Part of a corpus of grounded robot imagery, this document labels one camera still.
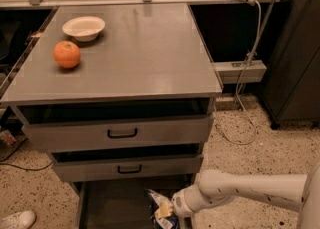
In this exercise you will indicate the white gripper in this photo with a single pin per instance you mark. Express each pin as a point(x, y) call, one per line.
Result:
point(180, 205)

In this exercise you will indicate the white shoe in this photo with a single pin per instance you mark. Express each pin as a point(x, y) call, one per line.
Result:
point(18, 220)

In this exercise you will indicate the blue chip bag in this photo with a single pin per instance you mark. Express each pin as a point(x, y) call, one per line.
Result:
point(155, 200)

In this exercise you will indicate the orange fruit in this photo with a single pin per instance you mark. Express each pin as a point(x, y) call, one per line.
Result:
point(66, 54)

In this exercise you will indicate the bottom drawer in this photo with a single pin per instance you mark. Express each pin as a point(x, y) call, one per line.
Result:
point(124, 203)

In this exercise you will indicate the white bowl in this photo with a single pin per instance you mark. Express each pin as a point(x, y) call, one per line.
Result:
point(84, 29)

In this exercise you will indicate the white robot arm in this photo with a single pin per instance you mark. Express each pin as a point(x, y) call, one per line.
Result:
point(213, 188)

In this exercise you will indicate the middle drawer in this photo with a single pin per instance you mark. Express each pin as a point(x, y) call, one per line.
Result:
point(123, 163)

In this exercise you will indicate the top drawer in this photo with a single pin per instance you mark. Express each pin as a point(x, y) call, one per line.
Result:
point(111, 125)

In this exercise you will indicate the drawer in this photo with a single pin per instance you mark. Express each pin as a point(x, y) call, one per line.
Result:
point(123, 163)
point(124, 203)
point(111, 125)

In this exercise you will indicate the grey drawer cabinet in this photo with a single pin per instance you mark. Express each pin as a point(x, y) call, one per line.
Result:
point(145, 52)

